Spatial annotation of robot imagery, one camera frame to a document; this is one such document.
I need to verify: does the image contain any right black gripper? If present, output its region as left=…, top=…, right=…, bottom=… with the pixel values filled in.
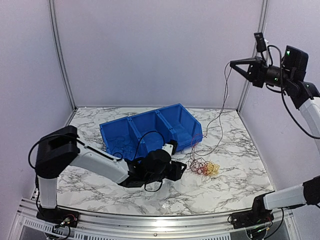
left=230, top=56, right=293, bottom=89

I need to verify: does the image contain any blue wire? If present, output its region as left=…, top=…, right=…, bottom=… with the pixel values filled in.
left=109, top=136, right=141, bottom=158

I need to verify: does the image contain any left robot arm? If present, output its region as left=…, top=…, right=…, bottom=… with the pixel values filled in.
left=30, top=125, right=187, bottom=223

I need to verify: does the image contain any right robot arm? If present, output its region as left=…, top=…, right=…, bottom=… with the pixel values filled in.
left=229, top=45, right=320, bottom=224

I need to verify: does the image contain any blue three-compartment plastic bin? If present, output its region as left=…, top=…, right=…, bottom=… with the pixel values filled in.
left=99, top=103, right=203, bottom=161

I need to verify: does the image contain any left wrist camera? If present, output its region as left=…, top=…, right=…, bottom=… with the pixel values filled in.
left=162, top=139, right=178, bottom=156

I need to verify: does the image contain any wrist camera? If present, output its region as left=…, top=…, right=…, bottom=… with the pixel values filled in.
left=162, top=139, right=178, bottom=156
left=253, top=32, right=267, bottom=53

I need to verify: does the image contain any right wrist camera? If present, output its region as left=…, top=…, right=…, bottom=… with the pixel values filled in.
left=253, top=32, right=267, bottom=53

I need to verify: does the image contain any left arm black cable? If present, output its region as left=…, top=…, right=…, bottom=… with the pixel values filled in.
left=136, top=130, right=167, bottom=193

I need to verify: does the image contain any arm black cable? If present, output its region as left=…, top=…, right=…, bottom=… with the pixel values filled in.
left=136, top=130, right=167, bottom=193
left=266, top=44, right=320, bottom=140

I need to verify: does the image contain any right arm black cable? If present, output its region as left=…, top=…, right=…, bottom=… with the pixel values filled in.
left=266, top=44, right=320, bottom=140

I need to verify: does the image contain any aluminium front rail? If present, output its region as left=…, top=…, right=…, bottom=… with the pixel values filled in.
left=8, top=198, right=301, bottom=240

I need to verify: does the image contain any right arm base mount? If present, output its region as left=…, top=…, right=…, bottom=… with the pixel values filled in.
left=227, top=210, right=274, bottom=229

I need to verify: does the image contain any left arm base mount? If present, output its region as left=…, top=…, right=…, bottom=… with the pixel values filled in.
left=36, top=207, right=80, bottom=228

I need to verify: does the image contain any left aluminium frame post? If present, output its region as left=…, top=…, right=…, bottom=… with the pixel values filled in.
left=47, top=0, right=77, bottom=111

